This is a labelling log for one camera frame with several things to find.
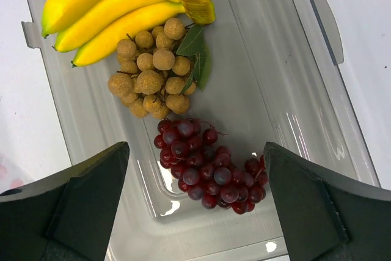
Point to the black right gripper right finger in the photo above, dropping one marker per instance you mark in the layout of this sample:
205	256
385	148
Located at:
325	215

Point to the yellow banana bunch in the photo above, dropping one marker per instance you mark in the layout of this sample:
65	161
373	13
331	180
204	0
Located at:
93	28

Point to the brown longan bunch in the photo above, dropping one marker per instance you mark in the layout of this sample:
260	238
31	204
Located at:
160	69

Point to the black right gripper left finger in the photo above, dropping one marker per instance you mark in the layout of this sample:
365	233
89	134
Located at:
68	215

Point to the clear red-dotted zip bag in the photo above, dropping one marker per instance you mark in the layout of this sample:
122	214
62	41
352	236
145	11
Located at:
11	175

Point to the clear grey plastic bin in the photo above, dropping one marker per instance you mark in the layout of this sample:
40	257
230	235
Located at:
272	80

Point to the red grape bunch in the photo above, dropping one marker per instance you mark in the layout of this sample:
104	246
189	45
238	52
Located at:
206	172

